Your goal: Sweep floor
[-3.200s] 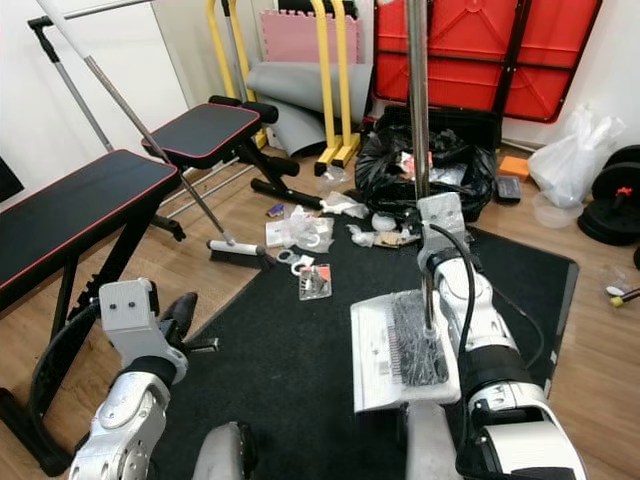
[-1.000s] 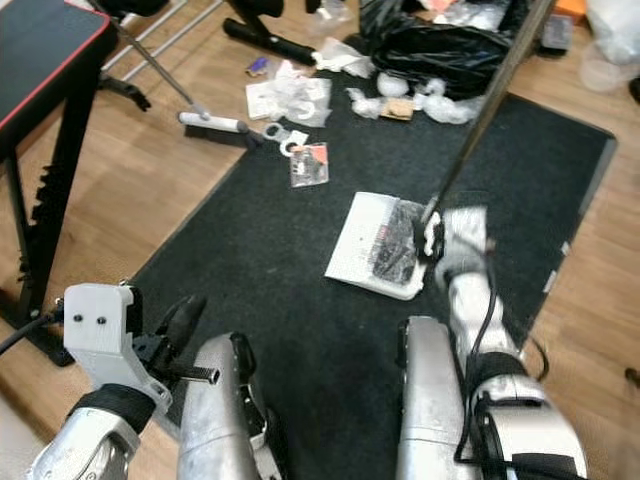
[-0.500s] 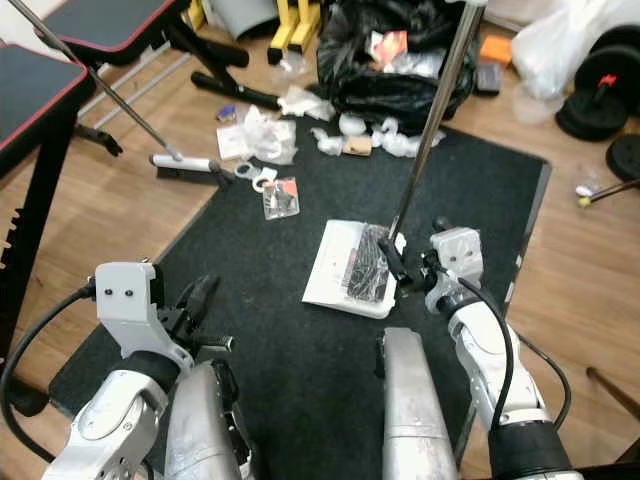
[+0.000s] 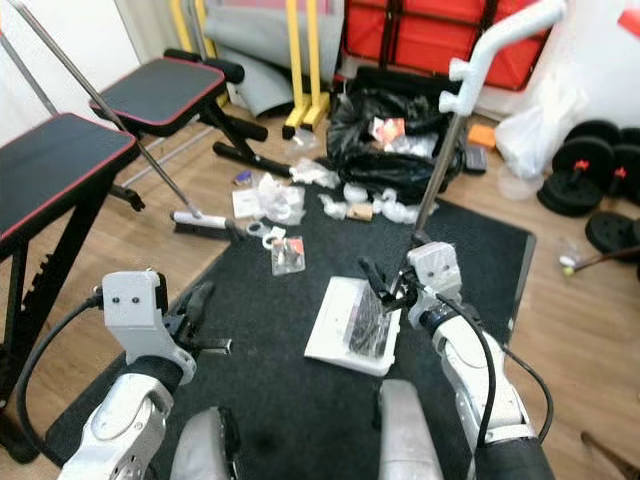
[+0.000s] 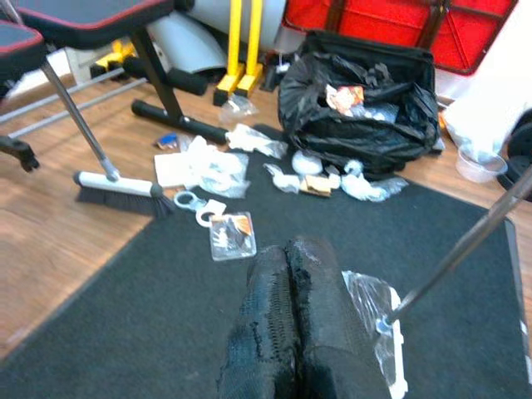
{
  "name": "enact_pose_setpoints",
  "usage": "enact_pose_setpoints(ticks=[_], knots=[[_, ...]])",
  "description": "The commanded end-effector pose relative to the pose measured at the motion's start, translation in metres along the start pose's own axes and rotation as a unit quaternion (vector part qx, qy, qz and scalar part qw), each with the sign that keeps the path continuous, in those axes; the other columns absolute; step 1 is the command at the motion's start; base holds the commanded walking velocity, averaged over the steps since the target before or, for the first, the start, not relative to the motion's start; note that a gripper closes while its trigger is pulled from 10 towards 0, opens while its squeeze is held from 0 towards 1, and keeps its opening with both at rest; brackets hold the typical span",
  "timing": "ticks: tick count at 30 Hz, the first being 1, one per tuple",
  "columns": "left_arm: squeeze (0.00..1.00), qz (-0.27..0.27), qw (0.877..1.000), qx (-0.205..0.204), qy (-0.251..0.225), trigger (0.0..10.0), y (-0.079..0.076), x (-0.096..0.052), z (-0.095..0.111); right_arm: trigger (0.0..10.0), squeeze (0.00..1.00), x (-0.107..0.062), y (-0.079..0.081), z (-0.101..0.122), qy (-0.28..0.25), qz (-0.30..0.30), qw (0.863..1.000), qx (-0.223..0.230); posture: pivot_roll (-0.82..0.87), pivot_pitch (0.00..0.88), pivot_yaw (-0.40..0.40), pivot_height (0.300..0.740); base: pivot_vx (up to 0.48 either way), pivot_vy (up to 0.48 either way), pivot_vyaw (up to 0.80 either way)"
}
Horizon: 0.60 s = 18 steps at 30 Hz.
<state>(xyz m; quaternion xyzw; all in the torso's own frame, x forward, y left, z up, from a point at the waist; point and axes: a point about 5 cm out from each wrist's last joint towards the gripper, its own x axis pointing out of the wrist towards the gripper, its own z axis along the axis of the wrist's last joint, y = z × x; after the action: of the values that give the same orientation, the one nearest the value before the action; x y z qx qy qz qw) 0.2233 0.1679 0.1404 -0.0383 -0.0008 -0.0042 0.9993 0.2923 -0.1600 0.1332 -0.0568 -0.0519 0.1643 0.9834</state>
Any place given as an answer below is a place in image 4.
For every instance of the black floor mat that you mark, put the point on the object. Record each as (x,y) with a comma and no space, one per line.
(310,430)

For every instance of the small brown paper piece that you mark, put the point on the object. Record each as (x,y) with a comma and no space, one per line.
(358,212)

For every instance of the crumpled white paper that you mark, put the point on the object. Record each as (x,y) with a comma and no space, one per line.
(315,174)
(335,207)
(398,208)

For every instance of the clear packet with red card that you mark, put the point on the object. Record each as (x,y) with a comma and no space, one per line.
(288,256)

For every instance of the white flat packet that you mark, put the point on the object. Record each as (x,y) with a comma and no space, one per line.
(248,206)

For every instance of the clear crumpled plastic bag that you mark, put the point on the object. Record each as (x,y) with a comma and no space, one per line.
(282,198)

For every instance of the small blue white box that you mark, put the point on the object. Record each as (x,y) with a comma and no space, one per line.
(242,180)

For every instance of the black rubbish bag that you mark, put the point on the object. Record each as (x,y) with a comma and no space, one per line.
(360,150)

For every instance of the silver right robot leg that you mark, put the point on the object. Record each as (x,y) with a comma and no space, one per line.
(410,440)

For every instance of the red white snack wrapper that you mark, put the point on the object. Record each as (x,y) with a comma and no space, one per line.
(387,132)

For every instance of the orange box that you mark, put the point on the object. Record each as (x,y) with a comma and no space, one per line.
(480,137)

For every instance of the clear plastic cup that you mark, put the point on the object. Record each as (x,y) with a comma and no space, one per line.
(572,255)

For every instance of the black weight plate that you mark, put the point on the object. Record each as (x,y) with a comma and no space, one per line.
(615,235)
(592,145)
(628,170)
(568,194)

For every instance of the large black bench pad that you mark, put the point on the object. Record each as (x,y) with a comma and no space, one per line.
(60,170)

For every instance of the white plastic bag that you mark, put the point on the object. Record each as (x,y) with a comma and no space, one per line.
(535,135)

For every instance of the brown wooden stick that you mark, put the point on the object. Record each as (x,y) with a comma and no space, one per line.
(610,257)

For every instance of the small black bench pad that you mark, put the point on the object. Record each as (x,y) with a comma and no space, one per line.
(170,90)

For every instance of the black foam leg roller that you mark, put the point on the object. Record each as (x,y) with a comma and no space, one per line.
(208,66)

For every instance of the red folding panel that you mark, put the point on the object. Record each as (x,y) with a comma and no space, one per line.
(440,45)

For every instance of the grey folded mat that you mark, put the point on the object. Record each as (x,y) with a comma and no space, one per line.
(250,30)

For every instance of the silver metal clothes rack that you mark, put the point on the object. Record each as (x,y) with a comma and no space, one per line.
(30,78)

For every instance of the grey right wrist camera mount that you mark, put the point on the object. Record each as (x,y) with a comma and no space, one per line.
(438,270)

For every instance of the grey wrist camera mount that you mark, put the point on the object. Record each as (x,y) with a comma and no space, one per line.
(135,310)
(438,270)

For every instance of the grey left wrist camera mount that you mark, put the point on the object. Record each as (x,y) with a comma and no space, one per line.
(135,310)

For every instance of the black metal bench frame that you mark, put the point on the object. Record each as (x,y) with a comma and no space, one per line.
(82,240)

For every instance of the yellow metal frame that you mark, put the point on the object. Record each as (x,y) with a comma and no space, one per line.
(296,60)

